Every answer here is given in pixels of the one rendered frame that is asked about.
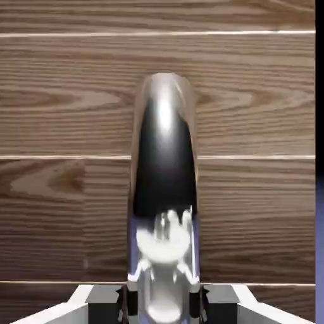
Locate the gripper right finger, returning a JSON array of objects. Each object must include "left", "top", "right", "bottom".
[{"left": 189, "top": 283, "right": 315, "bottom": 324}]

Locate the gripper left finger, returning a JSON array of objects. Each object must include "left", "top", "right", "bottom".
[{"left": 9, "top": 283, "right": 139, "bottom": 324}]

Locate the wooden cabinet door front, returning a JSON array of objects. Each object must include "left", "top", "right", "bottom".
[{"left": 0, "top": 0, "right": 316, "bottom": 324}]

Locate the wooden cabinet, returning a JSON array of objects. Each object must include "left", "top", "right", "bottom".
[{"left": 0, "top": 0, "right": 316, "bottom": 324}]

